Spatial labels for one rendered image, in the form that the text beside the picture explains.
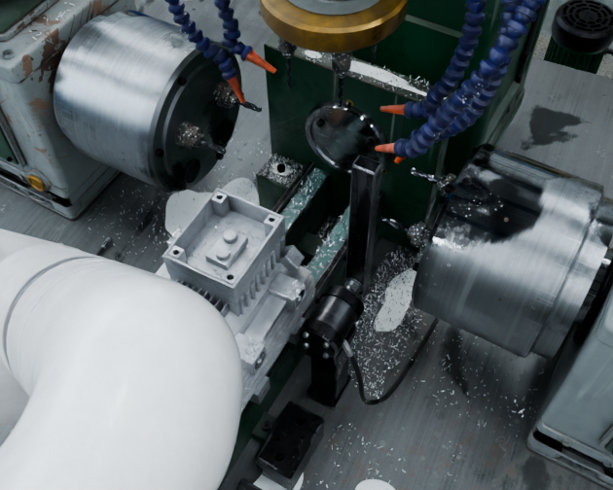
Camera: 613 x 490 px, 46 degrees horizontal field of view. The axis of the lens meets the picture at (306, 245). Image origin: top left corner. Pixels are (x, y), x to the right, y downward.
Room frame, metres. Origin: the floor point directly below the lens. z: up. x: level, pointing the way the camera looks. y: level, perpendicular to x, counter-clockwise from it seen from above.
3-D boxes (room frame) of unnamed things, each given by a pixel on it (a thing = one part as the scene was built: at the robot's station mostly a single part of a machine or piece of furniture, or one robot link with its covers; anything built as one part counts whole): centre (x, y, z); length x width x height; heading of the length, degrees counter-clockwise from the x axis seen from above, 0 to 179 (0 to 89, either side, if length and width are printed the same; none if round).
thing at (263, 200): (0.83, 0.04, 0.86); 0.07 x 0.06 x 0.12; 59
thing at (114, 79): (0.89, 0.29, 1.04); 0.37 x 0.25 x 0.25; 59
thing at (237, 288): (0.52, 0.10, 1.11); 0.12 x 0.11 x 0.07; 151
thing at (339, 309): (0.61, -0.15, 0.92); 0.45 x 0.13 x 0.24; 149
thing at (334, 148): (0.79, -0.07, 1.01); 0.15 x 0.02 x 0.15; 59
